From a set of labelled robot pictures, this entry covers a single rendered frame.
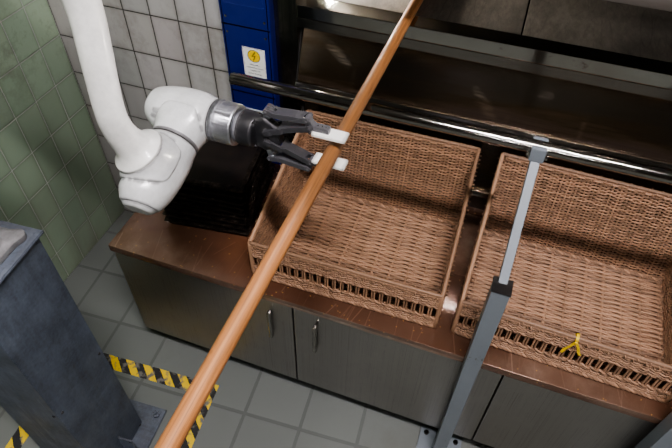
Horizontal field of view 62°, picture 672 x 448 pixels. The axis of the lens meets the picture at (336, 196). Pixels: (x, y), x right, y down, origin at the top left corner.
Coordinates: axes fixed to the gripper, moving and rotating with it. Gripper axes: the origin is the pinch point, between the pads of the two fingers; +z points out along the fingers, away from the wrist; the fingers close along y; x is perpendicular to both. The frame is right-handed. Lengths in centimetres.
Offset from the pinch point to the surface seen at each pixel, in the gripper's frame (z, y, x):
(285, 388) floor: -17, 119, -1
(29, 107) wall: -121, 44, -31
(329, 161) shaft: 1.1, -1.1, 4.9
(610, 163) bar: 53, 2, -18
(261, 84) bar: -24.2, 2.2, -17.9
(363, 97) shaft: 1.0, -1.4, -16.8
